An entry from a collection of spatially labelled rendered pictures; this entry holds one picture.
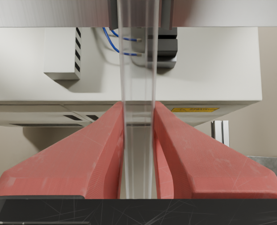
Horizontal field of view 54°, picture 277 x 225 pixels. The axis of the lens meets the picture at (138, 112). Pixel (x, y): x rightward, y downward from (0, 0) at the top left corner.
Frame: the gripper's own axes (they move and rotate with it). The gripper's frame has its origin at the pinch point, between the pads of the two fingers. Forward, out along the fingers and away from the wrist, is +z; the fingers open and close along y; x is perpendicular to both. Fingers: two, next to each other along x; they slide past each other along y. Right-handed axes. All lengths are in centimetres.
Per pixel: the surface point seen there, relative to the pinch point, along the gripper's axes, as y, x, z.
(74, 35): 10.1, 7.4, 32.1
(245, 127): -43, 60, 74
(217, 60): -13.7, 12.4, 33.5
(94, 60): 7.5, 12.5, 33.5
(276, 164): -53, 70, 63
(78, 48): 9.9, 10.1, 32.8
